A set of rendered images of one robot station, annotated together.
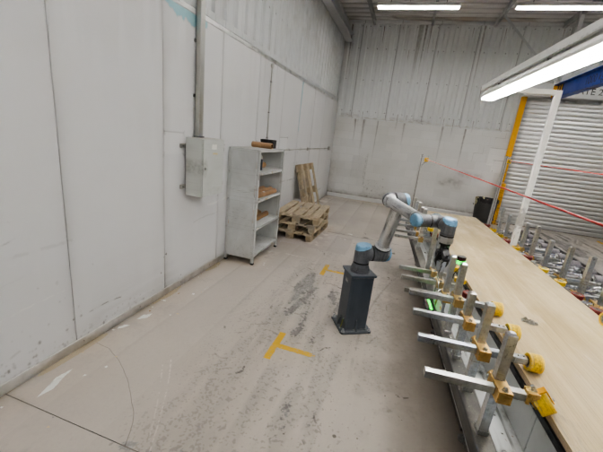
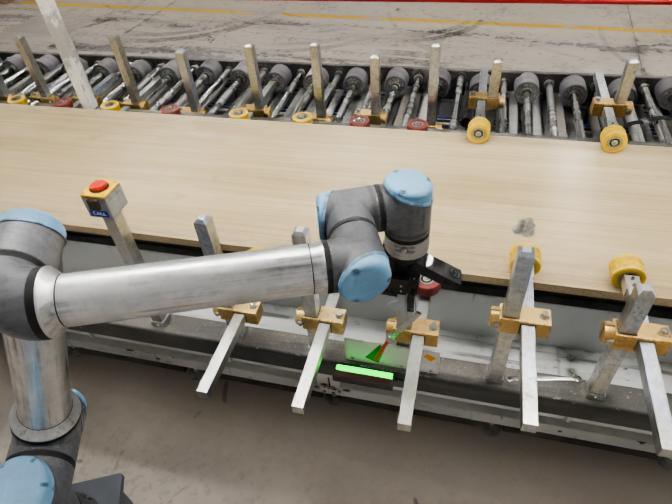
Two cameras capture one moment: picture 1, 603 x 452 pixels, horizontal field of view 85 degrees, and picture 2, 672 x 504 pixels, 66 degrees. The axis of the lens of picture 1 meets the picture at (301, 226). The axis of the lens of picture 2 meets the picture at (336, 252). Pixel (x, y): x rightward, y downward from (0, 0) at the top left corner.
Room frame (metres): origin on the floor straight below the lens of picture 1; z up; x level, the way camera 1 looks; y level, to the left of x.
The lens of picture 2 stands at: (2.15, -0.18, 1.93)
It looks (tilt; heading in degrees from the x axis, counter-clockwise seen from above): 43 degrees down; 276
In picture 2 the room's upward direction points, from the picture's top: 5 degrees counter-clockwise
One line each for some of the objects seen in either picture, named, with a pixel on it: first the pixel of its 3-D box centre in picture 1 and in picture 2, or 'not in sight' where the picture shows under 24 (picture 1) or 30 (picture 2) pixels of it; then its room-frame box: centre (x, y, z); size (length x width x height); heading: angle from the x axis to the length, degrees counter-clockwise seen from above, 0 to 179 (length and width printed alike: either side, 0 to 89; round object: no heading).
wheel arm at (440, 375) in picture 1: (473, 383); not in sight; (1.08, -0.73, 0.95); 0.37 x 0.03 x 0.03; 78
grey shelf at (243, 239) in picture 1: (255, 202); not in sight; (4.65, 0.70, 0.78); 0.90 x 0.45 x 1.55; 164
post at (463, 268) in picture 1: (455, 299); (508, 321); (1.83, -0.99, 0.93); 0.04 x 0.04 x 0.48; 78
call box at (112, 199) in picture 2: not in sight; (105, 199); (2.82, -1.19, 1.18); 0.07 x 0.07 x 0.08; 78
